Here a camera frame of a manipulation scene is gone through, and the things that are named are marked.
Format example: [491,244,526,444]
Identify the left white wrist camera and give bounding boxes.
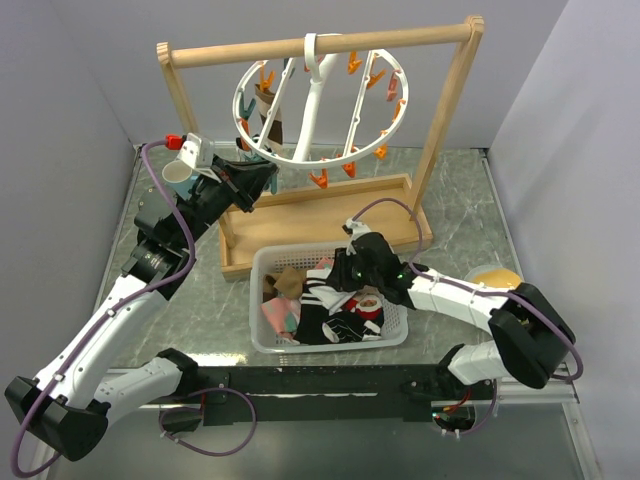
[176,133,214,171]

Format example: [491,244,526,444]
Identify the wooden hanger stand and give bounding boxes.
[156,16,484,280]

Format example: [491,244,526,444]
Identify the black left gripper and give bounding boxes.
[175,153,277,249]

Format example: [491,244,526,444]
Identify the yellow dish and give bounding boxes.
[465,265,522,289]

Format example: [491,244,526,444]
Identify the aluminium rail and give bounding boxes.
[48,363,580,411]

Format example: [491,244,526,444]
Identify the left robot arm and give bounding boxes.
[5,155,278,461]

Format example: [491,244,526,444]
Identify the white black sock in basket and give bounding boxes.
[321,310,385,344]

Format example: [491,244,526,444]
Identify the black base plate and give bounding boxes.
[151,364,493,426]

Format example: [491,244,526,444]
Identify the black sock white stripes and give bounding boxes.
[294,288,329,345]

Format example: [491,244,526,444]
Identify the white plastic laundry basket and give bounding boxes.
[249,240,409,355]

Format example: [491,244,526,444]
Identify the teal clothes peg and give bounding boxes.
[240,140,278,195]
[238,91,256,121]

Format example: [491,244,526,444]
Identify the tan brown sock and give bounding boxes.
[262,266,306,302]

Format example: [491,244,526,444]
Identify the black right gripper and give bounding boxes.
[325,247,383,293]

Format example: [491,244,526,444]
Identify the red santa sock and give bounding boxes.
[342,293,384,324]

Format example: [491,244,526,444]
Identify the cream brown ribbed sock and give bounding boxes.
[254,83,283,154]

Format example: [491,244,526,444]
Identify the orange clothes peg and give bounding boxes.
[308,169,329,189]
[342,161,357,178]
[258,65,275,92]

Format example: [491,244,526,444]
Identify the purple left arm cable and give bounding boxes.
[8,139,257,477]

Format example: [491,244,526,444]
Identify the teal right clothes peg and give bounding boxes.
[240,140,278,195]

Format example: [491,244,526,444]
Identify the white round clip hanger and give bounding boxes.
[232,33,409,171]

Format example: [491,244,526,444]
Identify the pink sock left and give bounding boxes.
[261,297,301,343]

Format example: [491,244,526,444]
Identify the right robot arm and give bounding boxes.
[329,232,584,399]

